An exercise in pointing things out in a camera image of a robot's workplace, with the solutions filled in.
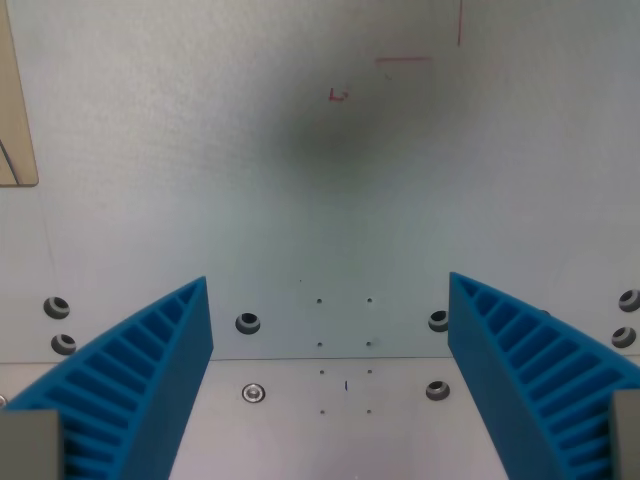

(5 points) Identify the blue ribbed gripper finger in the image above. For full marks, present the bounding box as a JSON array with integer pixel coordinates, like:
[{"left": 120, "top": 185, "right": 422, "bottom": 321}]
[
  {"left": 0, "top": 275, "right": 215, "bottom": 480},
  {"left": 447, "top": 271, "right": 640, "bottom": 480}
]

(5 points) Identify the beige wooden board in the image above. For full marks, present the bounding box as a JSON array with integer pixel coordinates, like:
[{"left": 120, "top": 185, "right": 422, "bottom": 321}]
[{"left": 0, "top": 0, "right": 40, "bottom": 188}]

